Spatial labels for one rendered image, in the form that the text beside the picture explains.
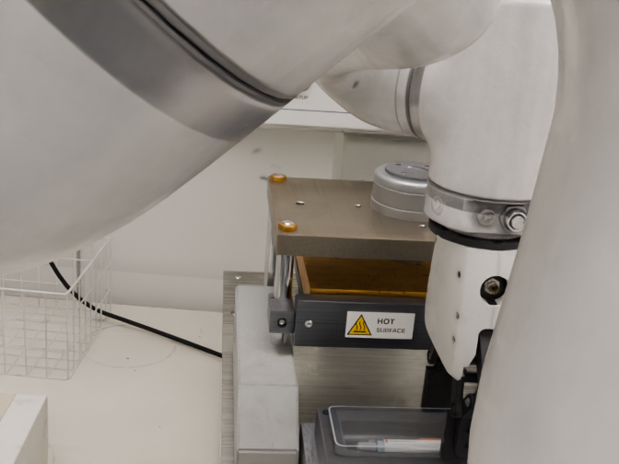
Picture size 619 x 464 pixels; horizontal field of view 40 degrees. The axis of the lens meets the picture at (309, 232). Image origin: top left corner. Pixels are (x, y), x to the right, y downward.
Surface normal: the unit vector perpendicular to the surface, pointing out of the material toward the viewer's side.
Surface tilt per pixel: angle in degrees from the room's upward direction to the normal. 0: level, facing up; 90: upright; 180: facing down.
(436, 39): 131
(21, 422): 2
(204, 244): 90
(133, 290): 90
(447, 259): 90
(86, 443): 0
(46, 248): 135
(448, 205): 90
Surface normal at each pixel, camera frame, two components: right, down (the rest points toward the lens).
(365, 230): 0.08, -0.94
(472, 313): -0.11, 0.22
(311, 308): 0.09, 0.34
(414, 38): 0.10, 0.94
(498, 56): -0.38, 0.28
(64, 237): 0.38, 0.89
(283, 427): 0.12, -0.50
